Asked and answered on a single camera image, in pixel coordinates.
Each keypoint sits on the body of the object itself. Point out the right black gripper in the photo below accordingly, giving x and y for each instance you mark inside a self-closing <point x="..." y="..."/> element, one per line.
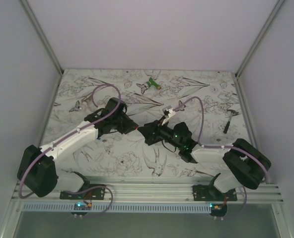
<point x="149" y="128"/>

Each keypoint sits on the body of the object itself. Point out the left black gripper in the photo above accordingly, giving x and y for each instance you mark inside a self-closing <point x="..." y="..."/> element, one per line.
<point x="129" y="125"/>

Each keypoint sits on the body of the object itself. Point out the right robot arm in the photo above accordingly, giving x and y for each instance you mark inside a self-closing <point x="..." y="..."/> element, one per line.
<point x="232" y="166"/>

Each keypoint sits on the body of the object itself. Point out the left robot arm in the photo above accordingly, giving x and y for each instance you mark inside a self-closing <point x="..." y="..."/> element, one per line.
<point x="40" y="170"/>

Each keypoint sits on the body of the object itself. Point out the silver white small tool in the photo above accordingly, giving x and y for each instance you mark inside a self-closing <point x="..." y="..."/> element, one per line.
<point x="84" y="104"/>

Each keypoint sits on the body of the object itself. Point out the green toy tool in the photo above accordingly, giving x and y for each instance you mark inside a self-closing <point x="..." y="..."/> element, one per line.
<point x="148" y="84"/>

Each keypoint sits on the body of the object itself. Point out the floral patterned mat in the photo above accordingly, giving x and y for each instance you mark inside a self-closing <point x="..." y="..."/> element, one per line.
<point x="202" y="97"/>

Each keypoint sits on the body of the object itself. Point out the small hammer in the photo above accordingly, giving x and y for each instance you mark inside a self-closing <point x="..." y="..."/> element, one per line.
<point x="232" y="114"/>

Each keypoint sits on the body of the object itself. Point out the left controller board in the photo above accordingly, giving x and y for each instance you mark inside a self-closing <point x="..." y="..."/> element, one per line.
<point x="80" y="209"/>

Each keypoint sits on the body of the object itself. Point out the controller board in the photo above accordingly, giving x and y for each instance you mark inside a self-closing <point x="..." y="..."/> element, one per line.
<point x="218" y="211"/>
<point x="80" y="209"/>

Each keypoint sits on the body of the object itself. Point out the right controller board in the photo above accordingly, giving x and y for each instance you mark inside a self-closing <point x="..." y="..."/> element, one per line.
<point x="218" y="211"/>

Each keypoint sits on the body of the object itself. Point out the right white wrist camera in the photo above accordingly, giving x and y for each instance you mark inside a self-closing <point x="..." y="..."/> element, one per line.
<point x="168" y="113"/>

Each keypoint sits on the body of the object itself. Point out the aluminium rail frame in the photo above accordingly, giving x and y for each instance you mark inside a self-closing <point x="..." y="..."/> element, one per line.
<point x="175" y="189"/>

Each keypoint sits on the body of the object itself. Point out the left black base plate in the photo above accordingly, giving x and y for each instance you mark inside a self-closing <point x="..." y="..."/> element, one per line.
<point x="94" y="194"/>

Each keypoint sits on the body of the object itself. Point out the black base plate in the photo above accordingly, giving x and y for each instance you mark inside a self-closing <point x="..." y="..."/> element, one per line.
<point x="210" y="193"/>
<point x="94" y="194"/>

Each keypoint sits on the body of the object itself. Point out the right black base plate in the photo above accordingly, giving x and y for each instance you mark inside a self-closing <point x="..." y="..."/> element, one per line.
<point x="210" y="193"/>

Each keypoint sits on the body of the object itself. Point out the right frame post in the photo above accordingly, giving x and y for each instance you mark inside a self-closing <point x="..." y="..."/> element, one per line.
<point x="261" y="35"/>

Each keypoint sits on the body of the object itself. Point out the frame post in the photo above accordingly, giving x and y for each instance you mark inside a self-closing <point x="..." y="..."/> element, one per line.
<point x="261" y="35"/>
<point x="41" y="35"/>

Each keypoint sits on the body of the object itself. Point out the white slotted cable duct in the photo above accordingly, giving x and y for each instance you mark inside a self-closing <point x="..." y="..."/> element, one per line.
<point x="121" y="207"/>

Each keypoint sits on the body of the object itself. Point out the left frame post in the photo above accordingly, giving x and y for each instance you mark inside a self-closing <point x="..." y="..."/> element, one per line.
<point x="41" y="35"/>

